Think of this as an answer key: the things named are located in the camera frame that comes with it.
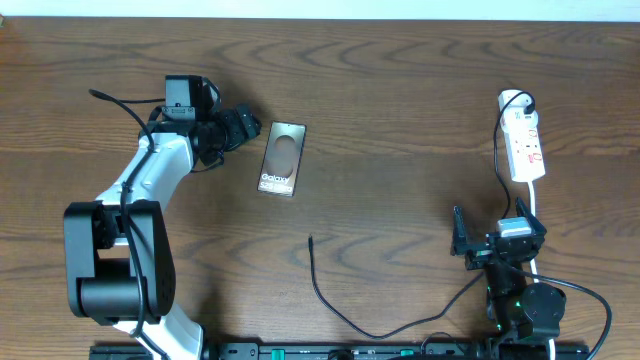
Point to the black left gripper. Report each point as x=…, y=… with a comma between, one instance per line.
x=239, y=134

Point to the white USB charger adapter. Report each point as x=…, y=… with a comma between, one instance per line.
x=515, y=120

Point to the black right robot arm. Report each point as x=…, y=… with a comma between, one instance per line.
x=525, y=313

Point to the white power strip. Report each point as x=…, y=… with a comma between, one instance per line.
x=524, y=152

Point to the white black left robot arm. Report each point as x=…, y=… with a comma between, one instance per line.
x=119, y=265

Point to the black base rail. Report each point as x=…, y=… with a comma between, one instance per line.
x=432, y=350

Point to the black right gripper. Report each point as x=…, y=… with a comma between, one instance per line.
x=479, y=253

